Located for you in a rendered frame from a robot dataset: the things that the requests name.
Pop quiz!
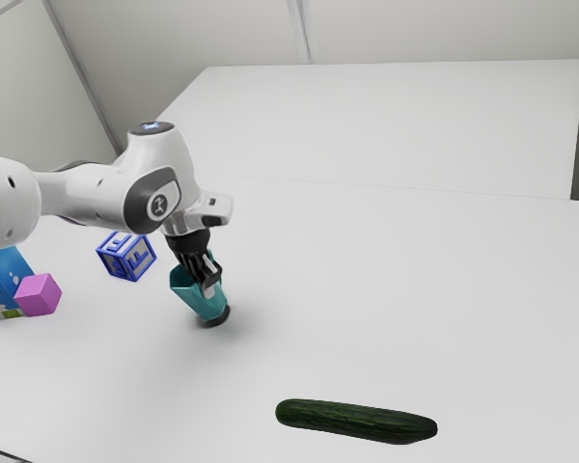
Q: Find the pink cube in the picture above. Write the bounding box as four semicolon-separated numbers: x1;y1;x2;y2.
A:
13;272;63;318

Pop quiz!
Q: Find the blue letter block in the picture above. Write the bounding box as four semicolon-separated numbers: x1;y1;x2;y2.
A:
95;230;156;281

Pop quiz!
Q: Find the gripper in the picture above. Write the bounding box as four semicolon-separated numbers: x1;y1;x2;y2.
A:
162;229;223;299

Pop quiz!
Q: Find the teal faceted mug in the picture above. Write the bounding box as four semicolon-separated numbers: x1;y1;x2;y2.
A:
168;249;231;329

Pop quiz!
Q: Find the dark green cucumber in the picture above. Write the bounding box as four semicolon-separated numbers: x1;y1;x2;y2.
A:
274;397;438;445

